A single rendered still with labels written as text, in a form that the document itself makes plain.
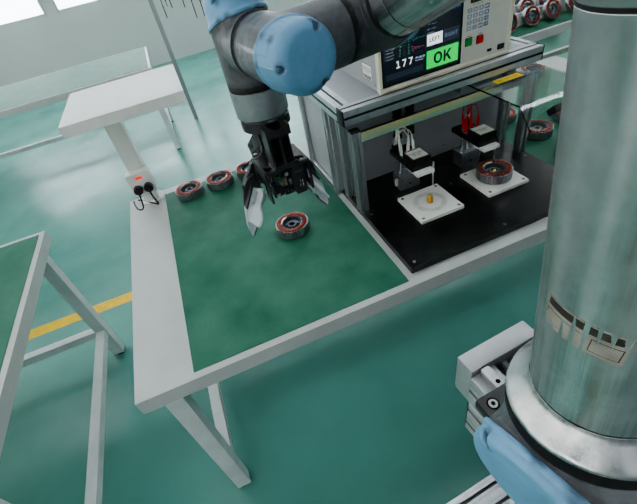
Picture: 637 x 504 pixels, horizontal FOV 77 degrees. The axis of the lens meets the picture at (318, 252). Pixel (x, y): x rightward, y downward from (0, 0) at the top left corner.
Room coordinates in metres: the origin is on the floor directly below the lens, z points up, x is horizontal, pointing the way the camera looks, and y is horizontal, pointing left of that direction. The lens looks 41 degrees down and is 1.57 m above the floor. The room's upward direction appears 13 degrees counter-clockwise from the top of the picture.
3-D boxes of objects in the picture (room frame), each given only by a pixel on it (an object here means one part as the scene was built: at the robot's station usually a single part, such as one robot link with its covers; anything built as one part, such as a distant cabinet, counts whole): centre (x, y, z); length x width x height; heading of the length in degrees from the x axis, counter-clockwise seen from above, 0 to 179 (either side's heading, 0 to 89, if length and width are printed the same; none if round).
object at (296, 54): (0.48, -0.03, 1.45); 0.11 x 0.11 x 0.08; 25
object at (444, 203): (1.02, -0.39, 0.78); 0.15 x 0.15 x 0.01; 12
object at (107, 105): (1.41, 0.50, 0.98); 0.37 x 0.35 x 0.46; 102
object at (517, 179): (1.07, -0.62, 0.78); 0.15 x 0.15 x 0.01; 12
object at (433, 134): (1.29, -0.45, 0.92); 0.66 x 0.01 x 0.30; 102
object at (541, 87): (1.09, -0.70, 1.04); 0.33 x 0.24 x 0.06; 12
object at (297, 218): (1.08, 0.06, 0.77); 0.11 x 0.11 x 0.04
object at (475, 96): (1.14, -0.48, 1.03); 0.62 x 0.01 x 0.03; 102
